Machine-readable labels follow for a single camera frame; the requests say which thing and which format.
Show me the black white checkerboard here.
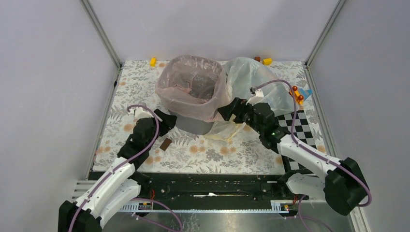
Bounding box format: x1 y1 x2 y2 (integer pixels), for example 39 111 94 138
275 110 317 174

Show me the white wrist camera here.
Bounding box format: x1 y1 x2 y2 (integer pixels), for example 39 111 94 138
247 87 264 105
127 105 160 122

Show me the grey mesh trash bin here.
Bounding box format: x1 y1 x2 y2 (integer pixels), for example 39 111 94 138
170 112 214 135

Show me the orange red toy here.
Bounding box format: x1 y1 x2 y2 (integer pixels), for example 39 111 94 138
289 86 304 105

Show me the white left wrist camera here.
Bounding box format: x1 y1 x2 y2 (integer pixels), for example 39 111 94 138
127 105 160 122

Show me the small brown card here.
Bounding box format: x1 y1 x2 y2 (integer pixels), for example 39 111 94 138
160 138 172 151

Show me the pink plastic trash bag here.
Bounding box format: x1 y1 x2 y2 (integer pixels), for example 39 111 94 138
155 55 230 122

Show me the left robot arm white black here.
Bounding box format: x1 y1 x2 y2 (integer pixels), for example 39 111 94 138
58 105 177 232

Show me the blue paper piece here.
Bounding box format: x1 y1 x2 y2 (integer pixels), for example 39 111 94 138
299 88 312 100

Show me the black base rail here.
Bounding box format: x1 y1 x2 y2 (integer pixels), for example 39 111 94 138
130 172 301 211

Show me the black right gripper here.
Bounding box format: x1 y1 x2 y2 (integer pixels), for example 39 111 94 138
217 97 264 135

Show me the yellow toy block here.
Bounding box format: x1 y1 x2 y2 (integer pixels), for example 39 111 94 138
149 57 157 67

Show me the clear yellow-rimmed plastic bag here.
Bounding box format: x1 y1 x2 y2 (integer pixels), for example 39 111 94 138
203 57 300 143

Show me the yellow cube toy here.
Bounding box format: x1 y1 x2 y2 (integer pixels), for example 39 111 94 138
262 58 273 66

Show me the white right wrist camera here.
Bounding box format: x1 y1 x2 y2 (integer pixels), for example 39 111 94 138
247 87 264 105

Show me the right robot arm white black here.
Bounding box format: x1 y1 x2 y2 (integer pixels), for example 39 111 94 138
218 98 371 216

